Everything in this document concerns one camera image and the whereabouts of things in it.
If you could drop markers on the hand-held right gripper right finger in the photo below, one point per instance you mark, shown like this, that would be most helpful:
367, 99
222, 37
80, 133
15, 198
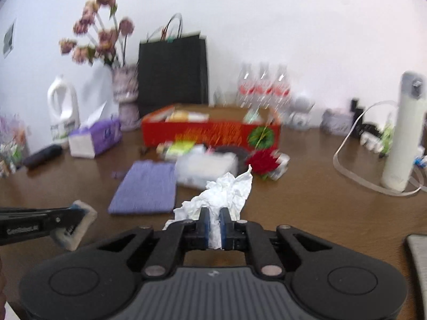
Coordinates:
225, 228

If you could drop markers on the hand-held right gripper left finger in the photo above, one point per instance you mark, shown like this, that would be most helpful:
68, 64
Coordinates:
204, 228

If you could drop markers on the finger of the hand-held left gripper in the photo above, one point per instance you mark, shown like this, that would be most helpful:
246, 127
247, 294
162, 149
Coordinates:
65, 216

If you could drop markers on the white foam block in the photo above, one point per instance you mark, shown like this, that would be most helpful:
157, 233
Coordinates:
81, 221

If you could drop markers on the white tissue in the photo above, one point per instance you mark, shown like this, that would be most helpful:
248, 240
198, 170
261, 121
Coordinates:
227, 191

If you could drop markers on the red cardboard box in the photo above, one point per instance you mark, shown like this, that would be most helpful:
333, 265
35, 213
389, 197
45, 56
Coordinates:
206, 133

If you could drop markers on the white tissue pack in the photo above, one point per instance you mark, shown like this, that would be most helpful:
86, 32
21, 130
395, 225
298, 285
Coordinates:
205, 168

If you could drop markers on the black oblong object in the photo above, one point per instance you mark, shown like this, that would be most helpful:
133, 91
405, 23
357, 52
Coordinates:
41, 156

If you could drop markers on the purple knitted cloth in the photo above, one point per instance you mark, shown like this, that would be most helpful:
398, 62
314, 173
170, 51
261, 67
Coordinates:
145, 188

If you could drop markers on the red artificial flower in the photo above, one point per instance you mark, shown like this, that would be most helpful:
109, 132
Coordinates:
263, 161

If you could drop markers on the colourful wrapped bundle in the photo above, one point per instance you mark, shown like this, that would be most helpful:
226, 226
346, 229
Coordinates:
11, 146

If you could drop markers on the green snack packet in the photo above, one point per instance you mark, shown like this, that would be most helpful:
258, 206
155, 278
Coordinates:
180, 148

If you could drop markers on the purple tissue box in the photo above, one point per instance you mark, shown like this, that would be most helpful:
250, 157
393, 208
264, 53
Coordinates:
100, 136

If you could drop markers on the white detergent bottle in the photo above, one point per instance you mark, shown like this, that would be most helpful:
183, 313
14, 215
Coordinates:
63, 103

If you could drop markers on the yellow white packets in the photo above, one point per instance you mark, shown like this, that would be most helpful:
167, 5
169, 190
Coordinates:
186, 116

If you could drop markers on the clear green plastic packet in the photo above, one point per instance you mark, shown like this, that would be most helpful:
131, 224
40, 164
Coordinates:
253, 116

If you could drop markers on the patterned flower vase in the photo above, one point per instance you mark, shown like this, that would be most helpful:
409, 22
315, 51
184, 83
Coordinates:
126, 100

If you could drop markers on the white ceramic mug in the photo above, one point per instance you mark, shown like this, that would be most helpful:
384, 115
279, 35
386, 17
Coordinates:
300, 113

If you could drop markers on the patterned tin box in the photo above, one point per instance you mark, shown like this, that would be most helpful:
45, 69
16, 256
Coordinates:
337, 121

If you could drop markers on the black paper bag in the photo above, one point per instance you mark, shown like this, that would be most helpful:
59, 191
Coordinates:
173, 73

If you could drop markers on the black small box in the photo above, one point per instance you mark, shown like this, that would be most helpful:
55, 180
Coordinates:
356, 106

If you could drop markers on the dried pink flowers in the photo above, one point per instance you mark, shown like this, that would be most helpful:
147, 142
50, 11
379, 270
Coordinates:
100, 36

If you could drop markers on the green white pack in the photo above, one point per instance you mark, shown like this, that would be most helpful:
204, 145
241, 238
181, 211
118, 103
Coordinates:
387, 136

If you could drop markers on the grey mat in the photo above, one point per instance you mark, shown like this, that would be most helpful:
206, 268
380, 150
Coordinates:
418, 253

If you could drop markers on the white thermos bottle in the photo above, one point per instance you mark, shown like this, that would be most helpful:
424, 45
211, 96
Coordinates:
402, 133

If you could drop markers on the wall picture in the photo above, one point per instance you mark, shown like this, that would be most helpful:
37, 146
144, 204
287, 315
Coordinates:
9, 38

